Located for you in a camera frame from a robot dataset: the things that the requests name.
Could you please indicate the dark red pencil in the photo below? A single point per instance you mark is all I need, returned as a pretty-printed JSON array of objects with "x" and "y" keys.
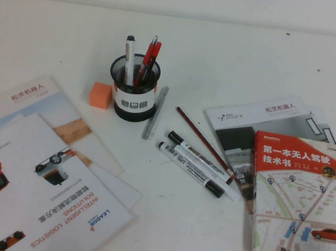
[{"x": 203, "y": 139}]

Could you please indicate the white paper sheet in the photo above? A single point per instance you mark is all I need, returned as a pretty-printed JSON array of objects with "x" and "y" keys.
[{"x": 122, "y": 187}]

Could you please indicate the AgileX brochure with wood photo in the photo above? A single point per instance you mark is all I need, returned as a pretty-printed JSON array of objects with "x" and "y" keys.
[{"x": 20, "y": 96}]

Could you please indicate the whiteboard marker with large black cap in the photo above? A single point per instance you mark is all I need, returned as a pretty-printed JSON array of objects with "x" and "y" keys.
[{"x": 130, "y": 52}]

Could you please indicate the marker printed white board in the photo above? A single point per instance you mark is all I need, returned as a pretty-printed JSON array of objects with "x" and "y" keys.
[{"x": 196, "y": 153}]

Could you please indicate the orange foam cube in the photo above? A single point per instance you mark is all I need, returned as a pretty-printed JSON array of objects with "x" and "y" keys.
[{"x": 100, "y": 96}]

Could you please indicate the brochure with window picture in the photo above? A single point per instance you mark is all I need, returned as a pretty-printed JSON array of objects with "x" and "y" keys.
[{"x": 323, "y": 124}]

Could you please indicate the AgileX brochure with grey photo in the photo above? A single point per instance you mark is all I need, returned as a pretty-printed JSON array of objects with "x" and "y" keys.
[{"x": 250, "y": 114}]

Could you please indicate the red pen with silver clip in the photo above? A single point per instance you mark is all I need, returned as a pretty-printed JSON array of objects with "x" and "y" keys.
[{"x": 149, "y": 52}]

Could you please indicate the whiteboard marker with black ends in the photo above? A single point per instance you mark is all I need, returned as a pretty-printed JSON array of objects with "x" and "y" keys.
[{"x": 215, "y": 191}]

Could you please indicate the Leador logistics brochure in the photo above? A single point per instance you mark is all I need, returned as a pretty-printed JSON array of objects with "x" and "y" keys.
[{"x": 39, "y": 183}]

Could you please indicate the black mesh pen holder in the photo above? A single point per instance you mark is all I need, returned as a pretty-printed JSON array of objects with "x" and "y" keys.
[{"x": 134, "y": 102}]

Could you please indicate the red and map cover book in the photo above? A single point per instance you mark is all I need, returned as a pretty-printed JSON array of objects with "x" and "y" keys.
[{"x": 295, "y": 195}]

